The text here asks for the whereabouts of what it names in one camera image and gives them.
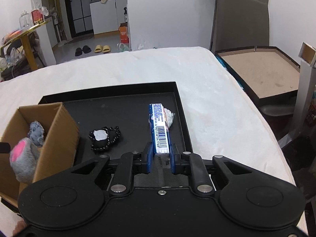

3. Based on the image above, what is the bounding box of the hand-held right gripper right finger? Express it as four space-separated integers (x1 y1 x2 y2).
169 143 252 195

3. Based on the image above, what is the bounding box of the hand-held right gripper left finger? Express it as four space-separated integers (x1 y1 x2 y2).
70 142 155 195

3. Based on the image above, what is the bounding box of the grey plush with pink heart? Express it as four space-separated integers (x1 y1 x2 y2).
9 138 42 183

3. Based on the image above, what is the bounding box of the blue carton pack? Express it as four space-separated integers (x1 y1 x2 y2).
148 102 172 169

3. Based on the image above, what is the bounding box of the black tray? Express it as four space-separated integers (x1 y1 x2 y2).
37 81 193 188

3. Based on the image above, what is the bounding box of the brown cardboard box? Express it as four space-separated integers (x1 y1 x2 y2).
0 102 80 208

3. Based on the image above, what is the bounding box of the white crumpled cloth piece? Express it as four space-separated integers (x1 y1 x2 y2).
164 108 175 129

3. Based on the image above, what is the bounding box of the black beaded pouch white patch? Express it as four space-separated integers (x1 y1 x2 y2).
89 126 120 151

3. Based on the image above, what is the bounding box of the yellow table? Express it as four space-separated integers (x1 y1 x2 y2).
0 21 50 71

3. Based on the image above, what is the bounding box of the black framed brown board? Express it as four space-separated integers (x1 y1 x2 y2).
214 46 301 106

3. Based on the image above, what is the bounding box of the orange cardboard box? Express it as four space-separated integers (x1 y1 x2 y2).
118 23 130 44

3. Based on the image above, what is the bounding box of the glass jar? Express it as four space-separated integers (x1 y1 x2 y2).
19 11 30 30

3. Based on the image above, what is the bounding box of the red box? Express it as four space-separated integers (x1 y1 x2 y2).
31 9 44 25

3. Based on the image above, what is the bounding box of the white standing fan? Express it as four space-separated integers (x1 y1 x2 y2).
52 11 67 48

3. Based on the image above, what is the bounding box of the clear plastic bag on box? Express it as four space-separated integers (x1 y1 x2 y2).
37 4 50 16

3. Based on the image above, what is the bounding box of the white cabinet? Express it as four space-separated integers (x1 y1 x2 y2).
89 0 127 35

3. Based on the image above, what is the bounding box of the grey leaning panel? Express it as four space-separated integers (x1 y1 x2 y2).
212 0 270 52

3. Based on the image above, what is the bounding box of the black grid glass door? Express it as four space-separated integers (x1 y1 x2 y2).
63 0 93 37

